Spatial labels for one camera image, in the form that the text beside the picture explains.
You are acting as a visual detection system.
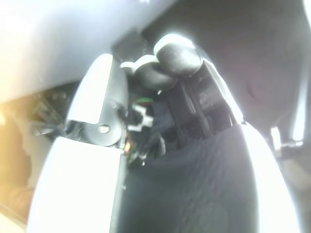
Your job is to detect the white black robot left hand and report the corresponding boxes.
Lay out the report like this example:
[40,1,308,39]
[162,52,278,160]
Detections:
[28,33,285,233]

